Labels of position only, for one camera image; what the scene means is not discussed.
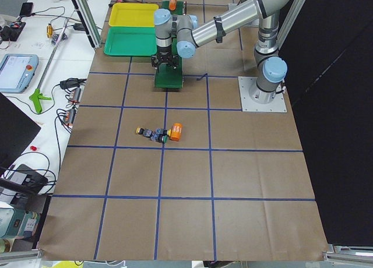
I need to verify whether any green plastic tray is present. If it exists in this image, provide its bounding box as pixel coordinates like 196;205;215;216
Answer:
104;26;157;57

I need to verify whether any green handled reacher grabber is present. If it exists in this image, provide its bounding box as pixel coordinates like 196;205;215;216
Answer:
29;19;69;114

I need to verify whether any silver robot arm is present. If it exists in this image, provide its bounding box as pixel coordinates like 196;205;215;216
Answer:
151;0;289;104

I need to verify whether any orange cylinder marked 4680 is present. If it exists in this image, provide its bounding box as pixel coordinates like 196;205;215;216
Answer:
168;0;177;11

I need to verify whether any black power adapter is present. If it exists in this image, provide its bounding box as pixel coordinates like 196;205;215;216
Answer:
73;23;85;31

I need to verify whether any yellow push button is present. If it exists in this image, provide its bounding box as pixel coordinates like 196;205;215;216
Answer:
155;128;172;136
136;127;153;137

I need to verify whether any black box device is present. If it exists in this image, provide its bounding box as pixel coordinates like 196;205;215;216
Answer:
1;164;48;195

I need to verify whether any black monitor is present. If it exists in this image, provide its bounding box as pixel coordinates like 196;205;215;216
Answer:
0;94;41;172

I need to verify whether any green push button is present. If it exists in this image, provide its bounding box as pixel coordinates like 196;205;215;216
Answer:
150;134;168;143

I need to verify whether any yellow plastic tray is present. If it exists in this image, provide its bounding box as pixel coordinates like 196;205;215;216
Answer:
108;3;159;27

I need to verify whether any yellow push button far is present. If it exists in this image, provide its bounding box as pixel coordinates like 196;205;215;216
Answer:
136;127;153;137

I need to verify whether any black smartphone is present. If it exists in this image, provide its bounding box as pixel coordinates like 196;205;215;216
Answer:
19;2;34;17

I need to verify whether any green conveyor belt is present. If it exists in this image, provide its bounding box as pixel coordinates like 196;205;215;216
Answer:
152;0;186;89

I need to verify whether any robot teach pendant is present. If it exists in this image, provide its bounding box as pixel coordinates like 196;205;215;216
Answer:
1;54;38;93

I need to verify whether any aluminium frame post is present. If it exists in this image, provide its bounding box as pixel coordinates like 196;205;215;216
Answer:
71;0;101;49

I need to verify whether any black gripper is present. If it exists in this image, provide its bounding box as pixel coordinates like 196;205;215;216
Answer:
151;52;179;70

